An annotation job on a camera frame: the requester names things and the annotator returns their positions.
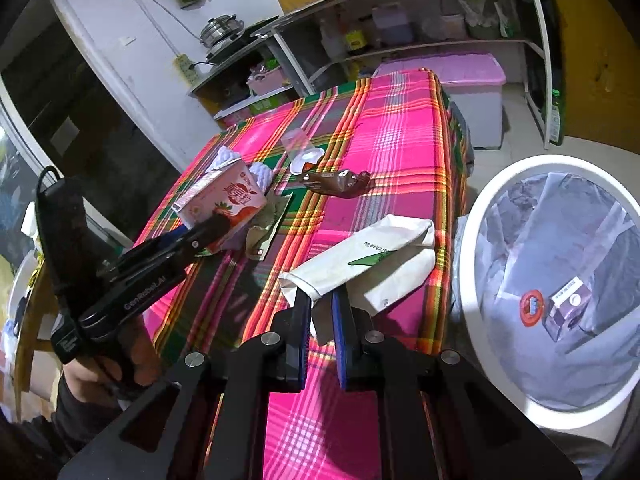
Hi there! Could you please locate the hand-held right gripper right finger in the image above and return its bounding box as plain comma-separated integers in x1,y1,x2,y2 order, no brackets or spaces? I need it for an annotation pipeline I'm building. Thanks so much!
330,287,583,480

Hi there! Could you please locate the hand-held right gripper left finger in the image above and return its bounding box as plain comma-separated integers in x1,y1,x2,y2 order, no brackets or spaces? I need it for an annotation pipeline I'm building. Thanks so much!
57,287,313,480

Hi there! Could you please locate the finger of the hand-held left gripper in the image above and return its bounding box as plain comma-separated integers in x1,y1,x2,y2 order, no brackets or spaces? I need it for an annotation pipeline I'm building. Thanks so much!
150,225,191,246
97,212,238,281

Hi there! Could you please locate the pink strawberry milk carton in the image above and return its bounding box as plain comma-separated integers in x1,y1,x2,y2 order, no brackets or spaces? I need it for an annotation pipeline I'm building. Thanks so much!
171,162,268,256

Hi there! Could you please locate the white paper bag green print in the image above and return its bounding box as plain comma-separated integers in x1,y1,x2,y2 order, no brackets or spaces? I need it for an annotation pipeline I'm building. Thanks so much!
278,214,437,346

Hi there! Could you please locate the white round trash bin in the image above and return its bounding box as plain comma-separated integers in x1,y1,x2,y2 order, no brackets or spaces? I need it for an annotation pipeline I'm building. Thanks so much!
450,154,640,433

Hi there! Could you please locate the person's left forearm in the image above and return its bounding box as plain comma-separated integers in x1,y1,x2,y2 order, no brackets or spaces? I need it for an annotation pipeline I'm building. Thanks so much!
0,375,128,480

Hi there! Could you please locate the person's left hand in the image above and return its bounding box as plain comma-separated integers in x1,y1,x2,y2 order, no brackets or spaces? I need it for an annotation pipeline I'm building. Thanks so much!
62,317,161,406

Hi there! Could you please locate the white foam fruit net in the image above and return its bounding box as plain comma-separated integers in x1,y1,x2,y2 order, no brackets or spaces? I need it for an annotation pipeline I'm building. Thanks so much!
207,145,275,193

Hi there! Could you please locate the clear plastic cup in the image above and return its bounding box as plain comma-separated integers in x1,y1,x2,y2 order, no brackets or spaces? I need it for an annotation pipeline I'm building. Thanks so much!
280,129,326,161

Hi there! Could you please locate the brown chocolate wrapper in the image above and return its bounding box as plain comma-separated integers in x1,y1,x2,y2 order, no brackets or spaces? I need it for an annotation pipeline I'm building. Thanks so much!
299,170,373,198

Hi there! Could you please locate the green cardboard box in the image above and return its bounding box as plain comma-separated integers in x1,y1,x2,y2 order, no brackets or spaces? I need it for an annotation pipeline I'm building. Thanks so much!
250,94,296,117

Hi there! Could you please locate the small white shelf unit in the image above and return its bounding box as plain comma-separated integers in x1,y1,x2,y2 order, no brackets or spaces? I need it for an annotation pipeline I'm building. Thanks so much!
187,35,311,131

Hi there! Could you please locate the yellow power strip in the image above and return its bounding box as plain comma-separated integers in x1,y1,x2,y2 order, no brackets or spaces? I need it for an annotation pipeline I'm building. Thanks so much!
172,54,200,88

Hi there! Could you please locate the red round lid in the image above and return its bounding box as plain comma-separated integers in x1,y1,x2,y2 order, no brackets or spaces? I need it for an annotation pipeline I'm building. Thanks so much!
519,289,547,330

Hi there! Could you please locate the steel steamer pot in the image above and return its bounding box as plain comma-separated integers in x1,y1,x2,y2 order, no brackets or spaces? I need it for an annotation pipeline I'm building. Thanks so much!
200,14,246,46

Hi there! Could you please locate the pink plaid tablecloth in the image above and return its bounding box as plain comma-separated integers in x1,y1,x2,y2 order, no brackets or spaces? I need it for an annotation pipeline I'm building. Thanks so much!
132,67,473,480

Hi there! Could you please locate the purple drink carton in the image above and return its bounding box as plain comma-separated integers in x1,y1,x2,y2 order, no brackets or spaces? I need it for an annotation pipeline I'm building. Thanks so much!
544,279,598,343

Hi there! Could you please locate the yellow oil bottle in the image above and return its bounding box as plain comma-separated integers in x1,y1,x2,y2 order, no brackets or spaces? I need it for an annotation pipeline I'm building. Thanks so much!
345,57,373,81

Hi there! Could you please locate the translucent plastic bin liner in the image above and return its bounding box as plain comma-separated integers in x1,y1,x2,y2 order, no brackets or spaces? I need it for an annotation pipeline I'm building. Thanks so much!
452,172,640,411

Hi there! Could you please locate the storage box with pink lid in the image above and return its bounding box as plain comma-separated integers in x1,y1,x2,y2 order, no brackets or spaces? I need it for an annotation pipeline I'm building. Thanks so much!
372,52,507,150

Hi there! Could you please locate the purple plastic container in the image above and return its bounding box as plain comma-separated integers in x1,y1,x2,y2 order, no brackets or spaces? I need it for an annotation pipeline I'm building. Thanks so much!
371,4,415,46

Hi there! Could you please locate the green glass bottle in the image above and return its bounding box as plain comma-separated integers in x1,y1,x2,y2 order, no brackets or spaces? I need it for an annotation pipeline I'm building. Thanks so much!
549,89,566,143

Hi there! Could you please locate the white power cable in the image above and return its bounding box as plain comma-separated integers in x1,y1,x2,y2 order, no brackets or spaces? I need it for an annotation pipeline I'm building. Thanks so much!
127,0,183,57

